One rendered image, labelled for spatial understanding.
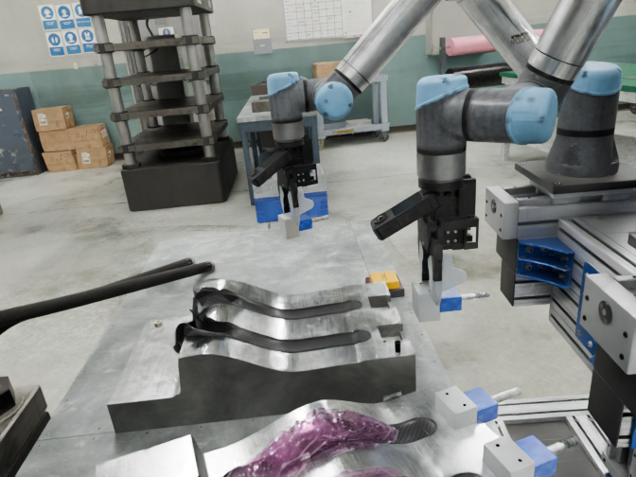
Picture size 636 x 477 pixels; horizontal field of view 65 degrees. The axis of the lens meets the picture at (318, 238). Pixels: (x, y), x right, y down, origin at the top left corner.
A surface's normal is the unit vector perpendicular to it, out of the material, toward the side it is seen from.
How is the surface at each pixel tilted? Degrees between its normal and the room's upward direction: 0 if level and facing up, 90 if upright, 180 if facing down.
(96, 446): 0
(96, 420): 0
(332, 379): 90
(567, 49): 99
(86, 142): 84
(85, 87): 90
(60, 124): 86
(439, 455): 0
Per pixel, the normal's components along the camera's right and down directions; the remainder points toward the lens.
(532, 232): 0.00, 0.37
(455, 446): -0.08, -0.92
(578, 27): -0.29, 0.52
